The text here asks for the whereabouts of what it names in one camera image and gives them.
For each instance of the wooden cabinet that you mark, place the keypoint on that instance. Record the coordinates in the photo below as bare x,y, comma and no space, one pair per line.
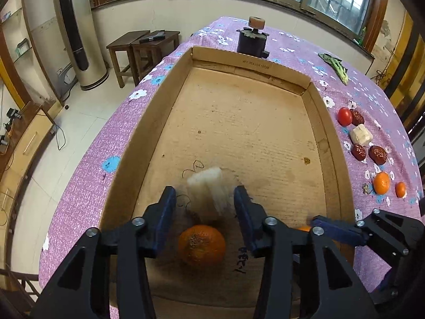
23,146

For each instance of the wooden spool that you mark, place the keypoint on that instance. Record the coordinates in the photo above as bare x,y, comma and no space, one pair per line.
256,22

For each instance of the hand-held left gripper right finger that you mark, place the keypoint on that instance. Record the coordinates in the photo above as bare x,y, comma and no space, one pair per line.
242,212

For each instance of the green leafy vegetable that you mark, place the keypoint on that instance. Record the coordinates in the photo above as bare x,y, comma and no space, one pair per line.
335,66

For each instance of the black remote control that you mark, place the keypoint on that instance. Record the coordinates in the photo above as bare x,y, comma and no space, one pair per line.
152,36

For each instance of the large orange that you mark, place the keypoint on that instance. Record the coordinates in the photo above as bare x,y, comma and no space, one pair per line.
202,245

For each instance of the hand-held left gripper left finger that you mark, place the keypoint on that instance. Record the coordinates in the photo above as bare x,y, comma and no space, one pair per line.
167,212

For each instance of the tower air conditioner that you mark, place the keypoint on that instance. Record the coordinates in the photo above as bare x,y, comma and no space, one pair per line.
79,40

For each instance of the black jar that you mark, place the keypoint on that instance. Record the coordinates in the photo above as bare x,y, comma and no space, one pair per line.
250,44

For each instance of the purple floral tablecloth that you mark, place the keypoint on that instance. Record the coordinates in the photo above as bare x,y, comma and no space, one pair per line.
93,172

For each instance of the small red date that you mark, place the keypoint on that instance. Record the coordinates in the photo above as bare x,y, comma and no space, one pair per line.
358,117

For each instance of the shallow cardboard box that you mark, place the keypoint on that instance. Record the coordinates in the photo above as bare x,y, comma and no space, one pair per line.
239,133

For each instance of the small orange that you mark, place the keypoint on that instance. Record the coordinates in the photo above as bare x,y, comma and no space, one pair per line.
400,189

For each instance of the green bottle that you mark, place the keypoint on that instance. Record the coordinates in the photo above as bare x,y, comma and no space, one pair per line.
362,36

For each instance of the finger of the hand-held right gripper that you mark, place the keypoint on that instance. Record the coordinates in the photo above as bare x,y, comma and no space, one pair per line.
335,228

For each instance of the large red date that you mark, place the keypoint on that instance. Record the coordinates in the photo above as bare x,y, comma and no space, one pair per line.
378,155

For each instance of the red tomato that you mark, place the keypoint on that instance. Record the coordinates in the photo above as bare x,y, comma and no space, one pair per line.
344,116

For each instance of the wooden door frame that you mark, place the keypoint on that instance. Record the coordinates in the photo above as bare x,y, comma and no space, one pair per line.
403,73

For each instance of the white vegetable chunk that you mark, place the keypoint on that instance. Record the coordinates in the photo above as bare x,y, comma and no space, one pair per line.
207,192
361,135

